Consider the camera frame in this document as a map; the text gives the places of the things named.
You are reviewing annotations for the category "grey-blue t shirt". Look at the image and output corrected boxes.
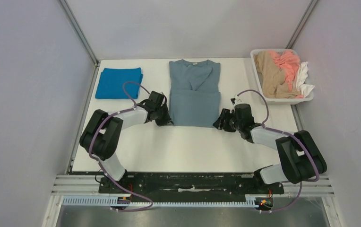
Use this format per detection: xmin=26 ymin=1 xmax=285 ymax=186
xmin=169 ymin=59 xmax=221 ymax=128

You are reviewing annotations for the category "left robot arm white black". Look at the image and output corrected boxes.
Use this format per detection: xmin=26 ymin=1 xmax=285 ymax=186
xmin=79 ymin=91 xmax=173 ymax=193

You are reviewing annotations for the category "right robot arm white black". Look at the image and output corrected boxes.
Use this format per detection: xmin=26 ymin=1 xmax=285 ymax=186
xmin=213 ymin=103 xmax=327 ymax=193

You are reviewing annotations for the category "white plastic laundry basket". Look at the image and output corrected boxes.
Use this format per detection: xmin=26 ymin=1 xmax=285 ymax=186
xmin=250 ymin=49 xmax=314 ymax=105

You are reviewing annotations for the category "folded bright blue t shirt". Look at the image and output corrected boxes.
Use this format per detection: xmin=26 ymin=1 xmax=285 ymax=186
xmin=95 ymin=68 xmax=143 ymax=99

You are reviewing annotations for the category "beige t shirt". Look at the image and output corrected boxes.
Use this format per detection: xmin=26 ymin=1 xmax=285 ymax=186
xmin=253 ymin=50 xmax=284 ymax=99

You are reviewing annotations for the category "pink t shirt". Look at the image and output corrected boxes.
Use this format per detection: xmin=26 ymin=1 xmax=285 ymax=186
xmin=268 ymin=50 xmax=303 ymax=98

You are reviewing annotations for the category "white t shirt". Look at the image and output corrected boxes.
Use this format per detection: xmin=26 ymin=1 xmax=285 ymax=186
xmin=292 ymin=61 xmax=315 ymax=98

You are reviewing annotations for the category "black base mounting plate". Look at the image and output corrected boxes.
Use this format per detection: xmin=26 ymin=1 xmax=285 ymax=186
xmin=98 ymin=170 xmax=284 ymax=203

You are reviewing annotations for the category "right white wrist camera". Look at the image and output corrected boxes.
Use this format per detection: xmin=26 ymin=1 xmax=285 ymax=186
xmin=231 ymin=96 xmax=243 ymax=107

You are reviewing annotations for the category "white slotted cable duct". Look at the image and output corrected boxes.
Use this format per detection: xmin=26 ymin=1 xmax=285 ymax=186
xmin=62 ymin=195 xmax=273 ymax=209

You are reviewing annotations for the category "left aluminium frame post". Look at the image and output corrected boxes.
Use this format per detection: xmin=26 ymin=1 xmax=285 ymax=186
xmin=58 ymin=0 xmax=99 ymax=66

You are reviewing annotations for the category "aluminium frame post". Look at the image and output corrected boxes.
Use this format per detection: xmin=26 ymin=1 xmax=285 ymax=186
xmin=286 ymin=0 xmax=319 ymax=49
xmin=58 ymin=0 xmax=99 ymax=66

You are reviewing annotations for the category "right aluminium frame post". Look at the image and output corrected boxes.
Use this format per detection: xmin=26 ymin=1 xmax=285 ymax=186
xmin=286 ymin=0 xmax=319 ymax=49

